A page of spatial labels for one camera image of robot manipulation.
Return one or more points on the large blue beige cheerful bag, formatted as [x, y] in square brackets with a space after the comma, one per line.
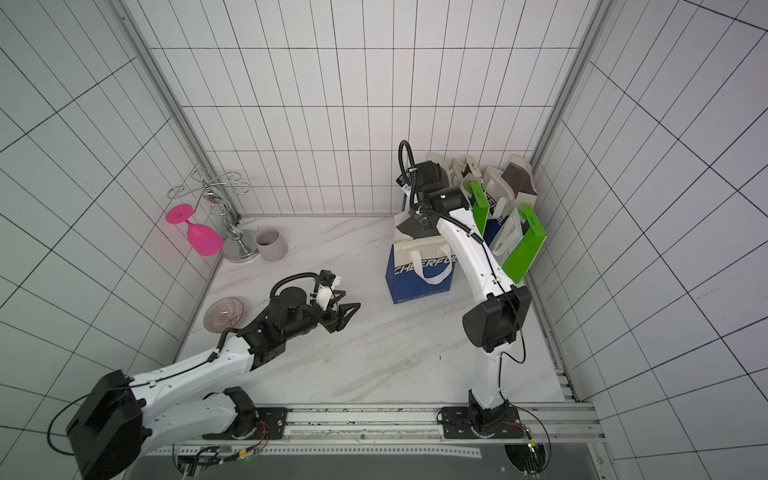
[430, 176]

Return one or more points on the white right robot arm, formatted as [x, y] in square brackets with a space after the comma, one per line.
[495, 322]

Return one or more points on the blue beige takeout bag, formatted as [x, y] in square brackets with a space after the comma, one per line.
[505, 190]

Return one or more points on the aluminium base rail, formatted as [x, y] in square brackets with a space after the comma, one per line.
[420, 428]

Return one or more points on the metal wire rack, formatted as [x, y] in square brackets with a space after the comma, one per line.
[239, 245]

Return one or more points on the glass dish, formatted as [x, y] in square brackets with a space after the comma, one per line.
[223, 314]

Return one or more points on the green white bag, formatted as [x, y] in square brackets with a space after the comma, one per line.
[518, 242]
[479, 203]

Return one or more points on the navy beige small bag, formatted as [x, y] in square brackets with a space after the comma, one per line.
[464, 171]

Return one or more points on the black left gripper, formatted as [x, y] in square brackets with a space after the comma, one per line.
[332, 324]

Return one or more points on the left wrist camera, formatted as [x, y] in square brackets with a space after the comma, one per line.
[326, 285]

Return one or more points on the pale pink ceramic cup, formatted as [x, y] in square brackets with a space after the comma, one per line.
[271, 244]

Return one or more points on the pink plastic goblet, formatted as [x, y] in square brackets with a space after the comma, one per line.
[203, 239]

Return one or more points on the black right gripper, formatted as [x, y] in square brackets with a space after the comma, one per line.
[421, 177]

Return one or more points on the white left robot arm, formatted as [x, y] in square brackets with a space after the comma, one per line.
[124, 417]

